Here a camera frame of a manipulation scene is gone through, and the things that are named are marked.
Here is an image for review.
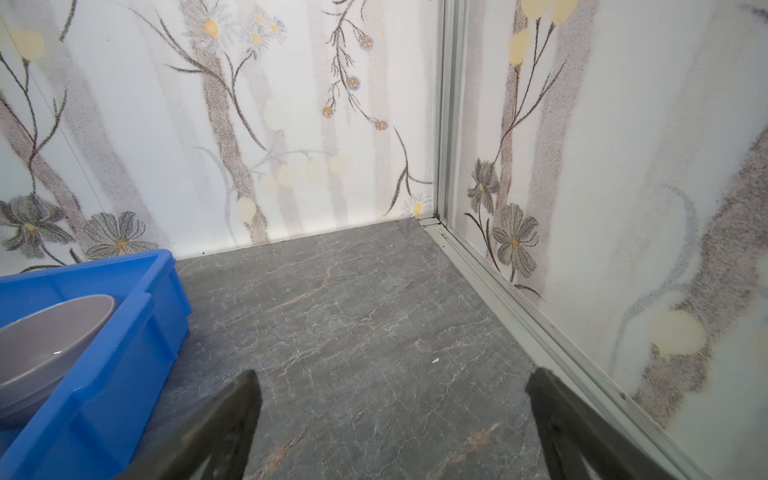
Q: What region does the blue plastic bin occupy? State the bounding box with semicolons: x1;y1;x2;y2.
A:
1;249;192;479

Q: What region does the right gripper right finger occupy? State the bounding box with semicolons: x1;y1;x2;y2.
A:
525;367;663;479

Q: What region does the purple bowl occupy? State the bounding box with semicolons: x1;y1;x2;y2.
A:
1;294;117;431

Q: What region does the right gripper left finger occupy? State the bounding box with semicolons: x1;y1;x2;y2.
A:
116;370;262;479

